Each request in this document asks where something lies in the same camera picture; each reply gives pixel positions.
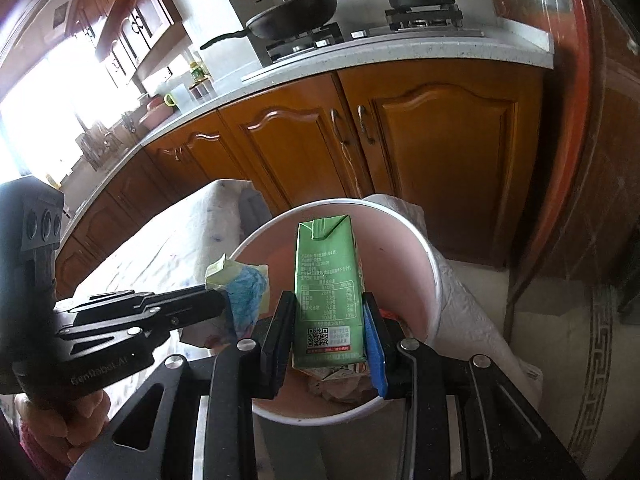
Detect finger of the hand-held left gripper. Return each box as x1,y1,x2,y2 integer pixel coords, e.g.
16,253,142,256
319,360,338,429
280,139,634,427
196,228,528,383
56,323,174,362
54,287,231,329

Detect wooden wall cabinets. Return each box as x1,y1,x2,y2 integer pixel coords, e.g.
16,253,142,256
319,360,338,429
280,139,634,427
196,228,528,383
65,0,181,83

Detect dish rack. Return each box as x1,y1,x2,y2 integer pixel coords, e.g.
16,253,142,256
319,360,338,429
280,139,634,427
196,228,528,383
75,125,126,171

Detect pink bowl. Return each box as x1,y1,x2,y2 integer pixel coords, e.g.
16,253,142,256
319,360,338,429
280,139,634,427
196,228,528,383
139,105,168,128

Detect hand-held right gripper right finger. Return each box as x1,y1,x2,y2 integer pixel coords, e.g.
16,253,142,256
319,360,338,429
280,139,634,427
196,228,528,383
361,291,586,480

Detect wooden door frame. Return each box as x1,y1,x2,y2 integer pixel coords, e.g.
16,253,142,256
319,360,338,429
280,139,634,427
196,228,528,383
480,0,640,286

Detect kitchen window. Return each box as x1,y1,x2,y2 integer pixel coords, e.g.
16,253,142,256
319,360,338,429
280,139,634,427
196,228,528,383
0,35,151,186

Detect green drink carton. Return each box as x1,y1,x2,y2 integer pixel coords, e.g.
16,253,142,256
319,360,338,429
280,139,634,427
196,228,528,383
291,215,368,368

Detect pale blue packet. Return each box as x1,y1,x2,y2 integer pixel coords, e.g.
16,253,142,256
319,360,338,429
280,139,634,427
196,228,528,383
180,255,271,348

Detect white kitchen countertop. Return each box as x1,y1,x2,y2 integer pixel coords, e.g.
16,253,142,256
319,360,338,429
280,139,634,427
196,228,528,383
55,17,556,241

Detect black wok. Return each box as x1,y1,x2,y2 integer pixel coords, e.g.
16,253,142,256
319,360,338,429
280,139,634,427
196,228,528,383
200,0,347,51

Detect crumpled printed paper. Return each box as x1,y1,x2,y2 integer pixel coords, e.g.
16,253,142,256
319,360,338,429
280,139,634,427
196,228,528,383
306,364,376,404

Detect person's left hand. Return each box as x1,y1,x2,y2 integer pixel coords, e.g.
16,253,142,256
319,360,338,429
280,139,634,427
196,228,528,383
14,390,112,467

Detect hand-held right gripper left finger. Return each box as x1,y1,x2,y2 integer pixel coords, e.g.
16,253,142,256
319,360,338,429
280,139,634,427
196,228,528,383
75,290,298,480

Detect pink waste bin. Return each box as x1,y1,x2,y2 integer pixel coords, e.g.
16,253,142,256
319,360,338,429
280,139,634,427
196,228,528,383
227,199,443,426

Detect wooden base cabinets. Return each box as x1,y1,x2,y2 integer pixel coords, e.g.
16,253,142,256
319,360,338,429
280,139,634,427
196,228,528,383
55,57,546,301

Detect gas stove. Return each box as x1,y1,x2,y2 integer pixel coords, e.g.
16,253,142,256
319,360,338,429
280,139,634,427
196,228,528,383
242,4,488,83

